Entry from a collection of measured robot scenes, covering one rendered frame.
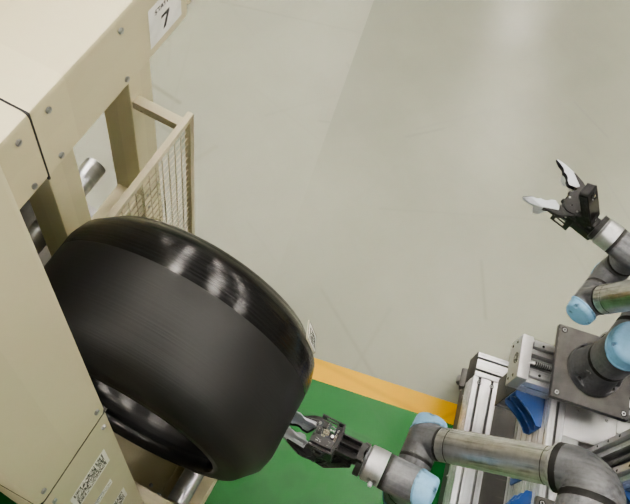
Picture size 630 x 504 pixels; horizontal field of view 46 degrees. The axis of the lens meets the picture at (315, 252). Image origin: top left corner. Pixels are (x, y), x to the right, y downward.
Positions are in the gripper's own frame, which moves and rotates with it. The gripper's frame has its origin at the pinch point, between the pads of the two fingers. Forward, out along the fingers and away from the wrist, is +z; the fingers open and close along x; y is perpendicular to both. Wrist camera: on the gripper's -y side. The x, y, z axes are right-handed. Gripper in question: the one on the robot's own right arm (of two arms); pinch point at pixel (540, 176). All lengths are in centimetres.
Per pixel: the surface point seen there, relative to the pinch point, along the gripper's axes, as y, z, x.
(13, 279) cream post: -118, 14, -109
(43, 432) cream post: -92, 13, -117
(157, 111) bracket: 1, 85, -55
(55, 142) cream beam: -76, 47, -93
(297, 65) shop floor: 113, 122, 43
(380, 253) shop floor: 107, 33, -3
